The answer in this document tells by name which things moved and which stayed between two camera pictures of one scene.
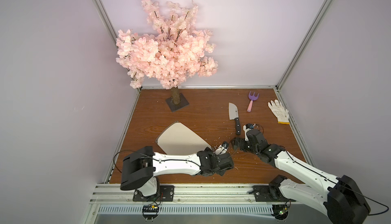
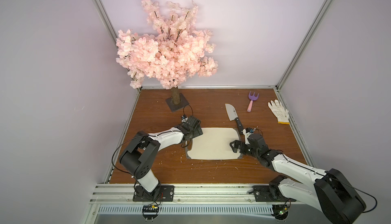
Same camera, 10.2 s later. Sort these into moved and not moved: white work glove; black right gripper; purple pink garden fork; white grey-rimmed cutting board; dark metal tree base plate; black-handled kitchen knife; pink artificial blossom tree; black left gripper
Moved: black left gripper; white grey-rimmed cutting board; black-handled kitchen knife
Not moved: purple pink garden fork; black right gripper; white work glove; pink artificial blossom tree; dark metal tree base plate
